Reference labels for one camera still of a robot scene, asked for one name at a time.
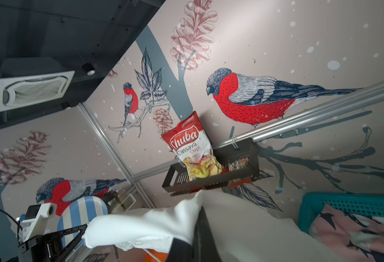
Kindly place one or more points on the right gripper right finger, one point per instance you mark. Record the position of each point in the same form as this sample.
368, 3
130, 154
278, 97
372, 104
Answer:
204, 248

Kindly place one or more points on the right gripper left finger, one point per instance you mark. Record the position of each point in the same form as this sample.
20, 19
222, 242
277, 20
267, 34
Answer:
180, 251

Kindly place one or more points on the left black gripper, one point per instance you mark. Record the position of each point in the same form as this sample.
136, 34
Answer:
49, 247

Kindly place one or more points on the white cloth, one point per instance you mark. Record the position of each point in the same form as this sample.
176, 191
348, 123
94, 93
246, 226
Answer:
241, 231

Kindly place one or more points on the pink shark print shorts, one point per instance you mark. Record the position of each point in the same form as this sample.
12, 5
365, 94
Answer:
354, 237

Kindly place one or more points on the orange cloth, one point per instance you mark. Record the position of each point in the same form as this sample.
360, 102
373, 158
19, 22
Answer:
154, 256

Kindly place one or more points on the blue white striped plate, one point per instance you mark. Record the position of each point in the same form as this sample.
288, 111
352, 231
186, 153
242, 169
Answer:
82, 211

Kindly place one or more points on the red Chuba chips bag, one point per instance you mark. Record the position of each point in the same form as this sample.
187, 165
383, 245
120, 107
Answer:
189, 141

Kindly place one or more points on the white ceiling air vent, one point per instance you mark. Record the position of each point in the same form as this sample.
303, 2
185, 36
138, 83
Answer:
24, 91

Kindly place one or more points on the teal plastic basket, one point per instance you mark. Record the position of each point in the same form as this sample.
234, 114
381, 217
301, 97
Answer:
360, 204

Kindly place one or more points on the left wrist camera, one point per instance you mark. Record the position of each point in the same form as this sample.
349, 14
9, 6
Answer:
35, 220

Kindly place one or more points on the black wire wall basket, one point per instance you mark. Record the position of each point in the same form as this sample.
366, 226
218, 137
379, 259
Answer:
230, 166

